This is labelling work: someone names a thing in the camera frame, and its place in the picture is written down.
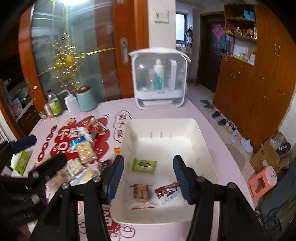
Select red sausage snack packet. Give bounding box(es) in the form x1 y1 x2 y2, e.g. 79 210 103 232
84 117 107 134

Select toast bread bag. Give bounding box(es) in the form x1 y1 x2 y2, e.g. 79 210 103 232
46 158 100 199

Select green tissue box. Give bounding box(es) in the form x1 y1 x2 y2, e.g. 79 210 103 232
11 150 30 176

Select brown white snack packet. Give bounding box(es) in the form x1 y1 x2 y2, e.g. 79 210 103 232
154 182 182 205

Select green wet wipes packet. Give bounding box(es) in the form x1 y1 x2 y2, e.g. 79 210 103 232
132 158 157 174

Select cracker packet blue top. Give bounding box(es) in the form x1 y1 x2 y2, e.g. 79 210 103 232
70 137 97 163

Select white plastic storage bin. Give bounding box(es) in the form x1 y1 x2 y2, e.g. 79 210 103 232
110 118 218 225

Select clear nut bar packet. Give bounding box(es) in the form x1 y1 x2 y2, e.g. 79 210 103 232
130 183 156 210

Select green label plastic bottle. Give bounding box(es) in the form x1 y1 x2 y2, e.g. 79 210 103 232
47 90 63 116

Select white slipper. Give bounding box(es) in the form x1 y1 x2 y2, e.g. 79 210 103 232
230 130 239 144

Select light blue canister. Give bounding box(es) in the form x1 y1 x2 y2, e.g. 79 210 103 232
76 85 97 112

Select white squeeze bottle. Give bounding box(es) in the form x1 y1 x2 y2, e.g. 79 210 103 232
57 90 81 115

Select blue slipper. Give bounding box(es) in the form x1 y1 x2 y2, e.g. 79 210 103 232
203 103 215 109

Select pink plastic stool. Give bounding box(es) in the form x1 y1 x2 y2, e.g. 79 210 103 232
247 166 278 200

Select cardboard box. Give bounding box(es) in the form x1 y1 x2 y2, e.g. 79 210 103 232
250 132 292 173

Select white cosmetics organizer box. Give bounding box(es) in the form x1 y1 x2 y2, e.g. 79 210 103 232
129 48 191 110

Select wooden cabinet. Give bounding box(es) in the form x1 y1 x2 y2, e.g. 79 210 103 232
213 4 295 150

